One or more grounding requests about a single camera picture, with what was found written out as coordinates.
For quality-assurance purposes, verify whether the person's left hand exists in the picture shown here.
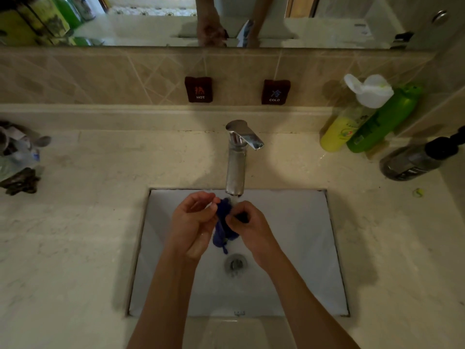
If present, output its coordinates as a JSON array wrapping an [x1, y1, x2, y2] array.
[[169, 191, 222, 262]]

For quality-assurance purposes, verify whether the person's right hand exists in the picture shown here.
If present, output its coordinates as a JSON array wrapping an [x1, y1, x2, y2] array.
[[225, 200, 284, 273]]

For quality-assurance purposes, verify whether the blue cloth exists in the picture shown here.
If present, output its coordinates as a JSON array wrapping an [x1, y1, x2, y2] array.
[[212, 197, 249, 255]]

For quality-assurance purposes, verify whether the white rectangular sink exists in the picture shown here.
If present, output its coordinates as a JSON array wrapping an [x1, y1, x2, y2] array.
[[127, 188, 350, 317]]

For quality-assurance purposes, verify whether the person's right forearm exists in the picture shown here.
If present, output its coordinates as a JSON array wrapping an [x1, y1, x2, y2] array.
[[261, 254, 360, 349]]

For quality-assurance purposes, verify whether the person's left forearm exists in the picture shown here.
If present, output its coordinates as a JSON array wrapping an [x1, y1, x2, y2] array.
[[126, 247, 204, 349]]

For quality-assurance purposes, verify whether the chrome faucet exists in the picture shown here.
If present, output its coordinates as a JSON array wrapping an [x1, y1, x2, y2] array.
[[225, 119, 265, 197]]

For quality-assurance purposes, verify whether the yellow bottle white flip cap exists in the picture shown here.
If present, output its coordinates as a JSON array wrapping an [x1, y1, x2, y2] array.
[[319, 73, 395, 153]]

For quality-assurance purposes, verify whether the dark red sign blue symbol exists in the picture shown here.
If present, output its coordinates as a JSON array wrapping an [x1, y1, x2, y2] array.
[[261, 79, 291, 106]]

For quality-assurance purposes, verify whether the dark pump bottle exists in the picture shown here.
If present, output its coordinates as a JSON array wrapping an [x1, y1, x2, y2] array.
[[379, 125, 465, 181]]

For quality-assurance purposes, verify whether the green shampoo bottle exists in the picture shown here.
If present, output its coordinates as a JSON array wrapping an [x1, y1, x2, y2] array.
[[346, 84, 424, 154]]

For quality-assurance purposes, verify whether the brown hair claw clip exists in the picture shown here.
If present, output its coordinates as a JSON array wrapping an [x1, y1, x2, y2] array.
[[0, 167, 41, 196]]

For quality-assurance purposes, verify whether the white blue printed tube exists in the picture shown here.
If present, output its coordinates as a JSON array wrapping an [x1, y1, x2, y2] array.
[[0, 123, 41, 171]]

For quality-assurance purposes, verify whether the wall mirror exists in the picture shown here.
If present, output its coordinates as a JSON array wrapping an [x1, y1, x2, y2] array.
[[0, 0, 455, 51]]

